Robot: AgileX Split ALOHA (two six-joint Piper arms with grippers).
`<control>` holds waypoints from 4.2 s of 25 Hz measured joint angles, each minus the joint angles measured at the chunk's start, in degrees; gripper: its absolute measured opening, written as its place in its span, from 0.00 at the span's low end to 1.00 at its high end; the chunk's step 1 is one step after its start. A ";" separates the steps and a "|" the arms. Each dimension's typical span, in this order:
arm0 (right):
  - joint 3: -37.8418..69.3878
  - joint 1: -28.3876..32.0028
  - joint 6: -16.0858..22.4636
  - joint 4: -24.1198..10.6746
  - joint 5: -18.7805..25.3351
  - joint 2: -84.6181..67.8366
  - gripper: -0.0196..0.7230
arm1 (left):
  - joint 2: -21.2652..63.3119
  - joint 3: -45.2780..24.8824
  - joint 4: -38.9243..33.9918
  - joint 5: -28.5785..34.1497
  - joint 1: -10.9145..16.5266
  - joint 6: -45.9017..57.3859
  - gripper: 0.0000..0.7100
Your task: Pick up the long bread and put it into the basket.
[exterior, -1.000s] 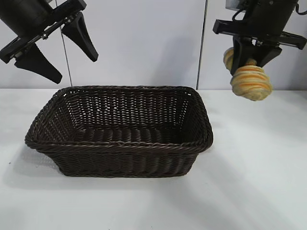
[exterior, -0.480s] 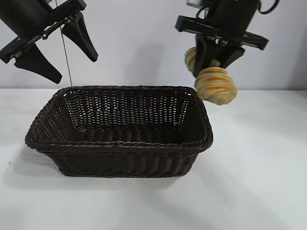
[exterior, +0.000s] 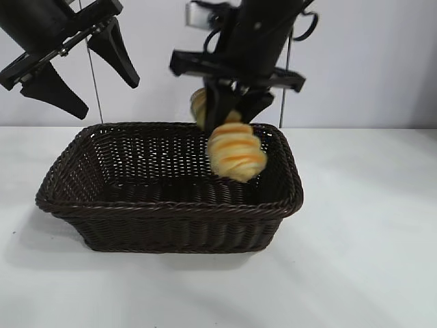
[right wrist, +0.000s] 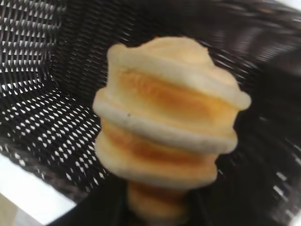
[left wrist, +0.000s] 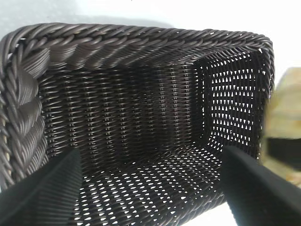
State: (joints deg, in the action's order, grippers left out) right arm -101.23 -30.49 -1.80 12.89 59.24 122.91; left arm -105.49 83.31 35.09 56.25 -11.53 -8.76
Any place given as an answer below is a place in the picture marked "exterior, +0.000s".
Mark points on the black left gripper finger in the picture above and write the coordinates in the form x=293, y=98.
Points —
x=53, y=92
x=116, y=54

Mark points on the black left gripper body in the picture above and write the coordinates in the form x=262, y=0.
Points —
x=34, y=24

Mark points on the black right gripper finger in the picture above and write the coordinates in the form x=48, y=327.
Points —
x=254, y=104
x=215, y=106

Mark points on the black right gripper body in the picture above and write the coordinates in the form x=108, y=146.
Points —
x=259, y=41

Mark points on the long striped bread loaf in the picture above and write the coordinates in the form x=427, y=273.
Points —
x=235, y=153

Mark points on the dark brown wicker basket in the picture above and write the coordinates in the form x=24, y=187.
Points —
x=153, y=218

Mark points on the thin metal rod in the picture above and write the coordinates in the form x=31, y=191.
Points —
x=282, y=109
x=98, y=99

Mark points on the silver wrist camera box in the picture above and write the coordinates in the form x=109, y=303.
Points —
x=194, y=15

